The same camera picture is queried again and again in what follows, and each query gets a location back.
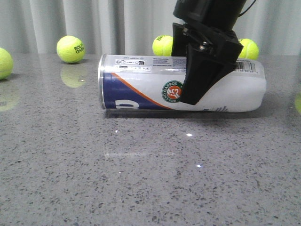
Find white blue tennis ball can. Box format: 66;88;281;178
98;54;267;113

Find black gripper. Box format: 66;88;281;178
171;22;243;105

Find right yellow tennis ball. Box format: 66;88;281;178
238;39;259;60

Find grey pleated curtain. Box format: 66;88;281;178
0;0;301;56

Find centre yellow tennis ball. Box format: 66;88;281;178
152;35;173;57

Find yellow tennis ball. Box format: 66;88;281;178
152;35;173;57
238;39;259;60

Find far left tennis ball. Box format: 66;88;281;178
0;48;14;80

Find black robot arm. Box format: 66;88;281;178
171;0;245;105

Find Roland Garros printed tennis ball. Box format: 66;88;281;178
56;35;86;63

